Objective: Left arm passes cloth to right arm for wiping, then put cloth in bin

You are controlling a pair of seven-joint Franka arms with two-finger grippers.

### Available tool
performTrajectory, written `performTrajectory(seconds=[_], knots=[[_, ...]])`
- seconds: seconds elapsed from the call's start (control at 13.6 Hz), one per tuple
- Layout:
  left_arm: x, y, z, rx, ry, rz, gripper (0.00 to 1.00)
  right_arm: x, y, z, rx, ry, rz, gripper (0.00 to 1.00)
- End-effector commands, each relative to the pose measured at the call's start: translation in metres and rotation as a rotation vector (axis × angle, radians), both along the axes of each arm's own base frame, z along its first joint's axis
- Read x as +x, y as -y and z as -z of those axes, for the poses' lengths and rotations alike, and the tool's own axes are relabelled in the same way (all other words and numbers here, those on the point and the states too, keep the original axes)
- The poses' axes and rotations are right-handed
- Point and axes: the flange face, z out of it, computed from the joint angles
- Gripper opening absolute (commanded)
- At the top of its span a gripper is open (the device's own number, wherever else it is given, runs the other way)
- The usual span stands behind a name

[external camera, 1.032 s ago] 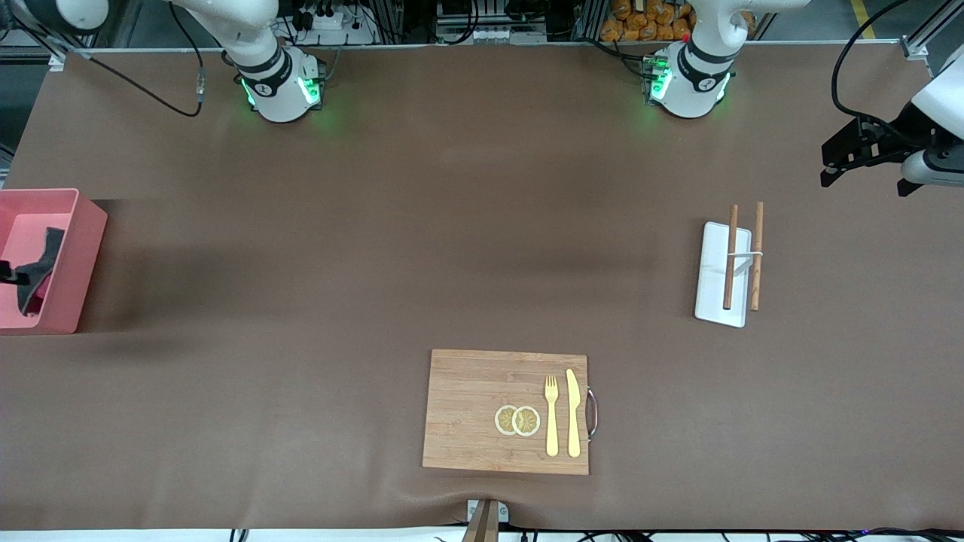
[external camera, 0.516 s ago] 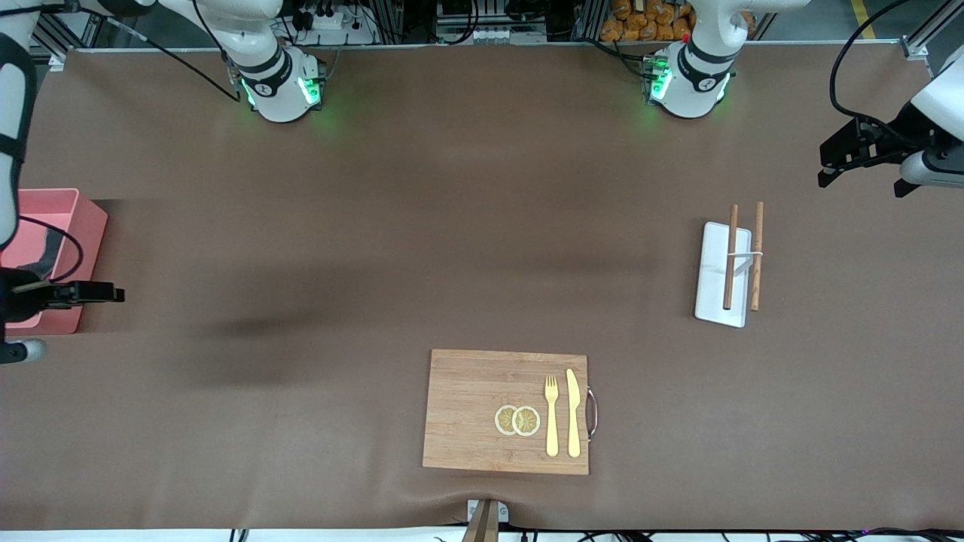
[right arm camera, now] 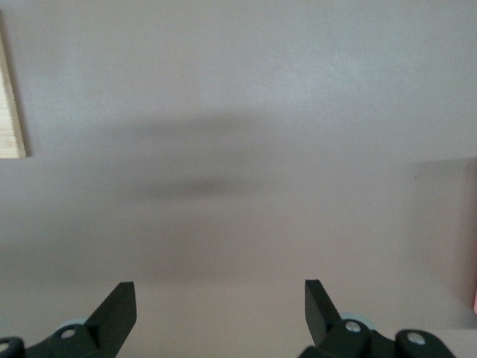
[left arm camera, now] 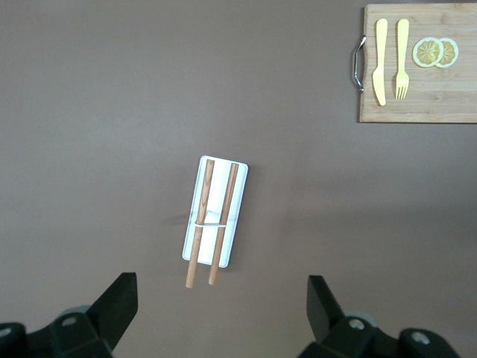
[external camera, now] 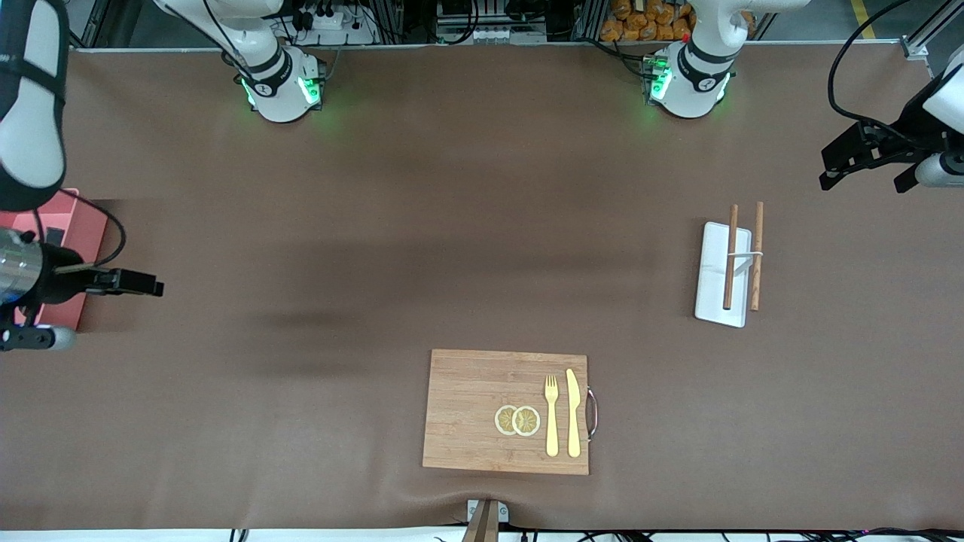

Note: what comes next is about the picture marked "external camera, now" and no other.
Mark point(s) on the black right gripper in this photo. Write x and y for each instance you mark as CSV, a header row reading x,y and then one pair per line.
x,y
54,277

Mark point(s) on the bamboo cutting board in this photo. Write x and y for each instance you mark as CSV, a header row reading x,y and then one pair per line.
x,y
467,406

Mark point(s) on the orange bread pile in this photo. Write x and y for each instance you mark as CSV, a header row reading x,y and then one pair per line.
x,y
648,22

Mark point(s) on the white power strip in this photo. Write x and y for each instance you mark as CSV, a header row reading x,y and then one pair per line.
x,y
331,22

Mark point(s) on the yellow fork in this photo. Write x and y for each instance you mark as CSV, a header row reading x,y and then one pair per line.
x,y
552,429

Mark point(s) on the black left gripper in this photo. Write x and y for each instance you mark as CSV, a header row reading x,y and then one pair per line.
x,y
913,126

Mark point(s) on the pink plastic box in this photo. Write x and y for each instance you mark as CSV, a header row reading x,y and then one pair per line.
x,y
83,226

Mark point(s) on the aluminium corner post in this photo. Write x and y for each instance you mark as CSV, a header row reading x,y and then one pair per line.
x,y
919,41

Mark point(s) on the yellow knife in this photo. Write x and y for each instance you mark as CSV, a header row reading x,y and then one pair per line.
x,y
573,406

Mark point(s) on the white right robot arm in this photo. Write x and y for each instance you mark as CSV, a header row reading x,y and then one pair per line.
x,y
30,128

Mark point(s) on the white chopstick rack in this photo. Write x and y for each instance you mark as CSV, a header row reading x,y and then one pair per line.
x,y
712,278

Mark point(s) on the lemon slice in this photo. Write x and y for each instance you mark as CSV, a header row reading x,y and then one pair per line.
x,y
503,420
527,421

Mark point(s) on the metal table edge bracket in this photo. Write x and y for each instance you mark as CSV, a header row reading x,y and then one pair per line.
x,y
482,519

